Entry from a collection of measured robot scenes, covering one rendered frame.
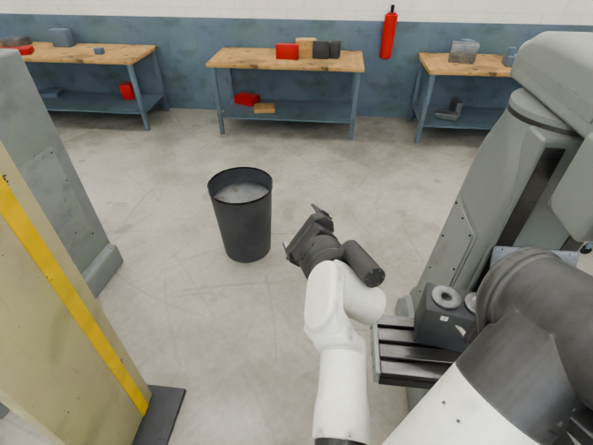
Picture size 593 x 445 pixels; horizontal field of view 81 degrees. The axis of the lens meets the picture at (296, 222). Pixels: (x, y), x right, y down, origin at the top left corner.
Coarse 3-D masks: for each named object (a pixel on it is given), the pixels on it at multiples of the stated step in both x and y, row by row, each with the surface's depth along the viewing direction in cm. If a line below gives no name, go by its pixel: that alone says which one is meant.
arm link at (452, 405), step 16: (448, 384) 31; (464, 384) 30; (432, 400) 32; (448, 400) 31; (464, 400) 29; (480, 400) 29; (416, 416) 33; (432, 416) 31; (448, 416) 30; (464, 416) 29; (480, 416) 28; (496, 416) 28; (400, 432) 33; (416, 432) 32; (432, 432) 30; (448, 432) 29; (464, 432) 29; (480, 432) 28; (496, 432) 28; (512, 432) 27
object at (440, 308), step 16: (432, 288) 116; (448, 288) 114; (432, 304) 111; (448, 304) 109; (464, 304) 110; (416, 320) 124; (432, 320) 111; (448, 320) 109; (464, 320) 107; (416, 336) 119; (432, 336) 116; (448, 336) 114
